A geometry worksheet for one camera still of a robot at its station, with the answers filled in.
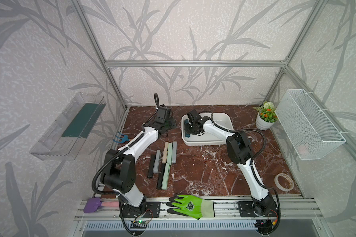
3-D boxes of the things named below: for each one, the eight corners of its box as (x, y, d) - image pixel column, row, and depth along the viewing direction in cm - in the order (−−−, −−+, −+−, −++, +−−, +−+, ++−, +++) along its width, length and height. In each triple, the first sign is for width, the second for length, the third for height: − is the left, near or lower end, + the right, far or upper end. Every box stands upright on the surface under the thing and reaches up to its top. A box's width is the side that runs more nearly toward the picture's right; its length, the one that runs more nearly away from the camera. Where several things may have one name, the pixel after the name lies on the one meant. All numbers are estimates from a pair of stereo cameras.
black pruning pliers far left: (148, 178, 86) (146, 176, 84) (151, 156, 95) (150, 154, 92) (152, 178, 86) (151, 176, 84) (155, 156, 95) (155, 154, 92)
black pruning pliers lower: (157, 189, 81) (156, 187, 79) (161, 165, 90) (160, 163, 88) (161, 189, 81) (161, 188, 79) (165, 165, 90) (165, 163, 88)
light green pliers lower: (161, 189, 82) (160, 188, 79) (166, 165, 91) (165, 162, 89) (166, 190, 82) (166, 188, 79) (170, 165, 91) (170, 163, 88)
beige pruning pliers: (162, 163, 92) (161, 161, 89) (164, 144, 101) (163, 141, 98) (166, 163, 92) (165, 161, 89) (168, 144, 101) (167, 141, 98)
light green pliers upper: (166, 164, 90) (166, 163, 88) (168, 144, 99) (168, 142, 97) (171, 164, 90) (171, 163, 88) (173, 144, 99) (172, 142, 97)
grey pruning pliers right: (171, 163, 92) (171, 160, 89) (173, 144, 101) (172, 141, 98) (176, 163, 92) (175, 160, 89) (177, 144, 101) (177, 141, 98)
